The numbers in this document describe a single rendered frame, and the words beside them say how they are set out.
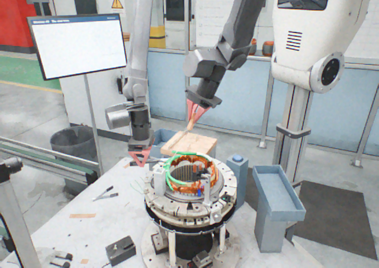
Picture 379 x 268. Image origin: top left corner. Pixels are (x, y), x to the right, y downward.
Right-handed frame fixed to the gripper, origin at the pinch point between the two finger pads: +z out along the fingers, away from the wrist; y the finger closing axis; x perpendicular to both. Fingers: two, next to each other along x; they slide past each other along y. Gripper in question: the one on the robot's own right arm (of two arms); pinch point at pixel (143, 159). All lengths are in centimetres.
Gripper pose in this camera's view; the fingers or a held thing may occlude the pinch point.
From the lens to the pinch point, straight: 93.0
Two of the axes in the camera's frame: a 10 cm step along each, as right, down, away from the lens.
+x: 10.0, 0.4, -0.7
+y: -0.8, 4.4, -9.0
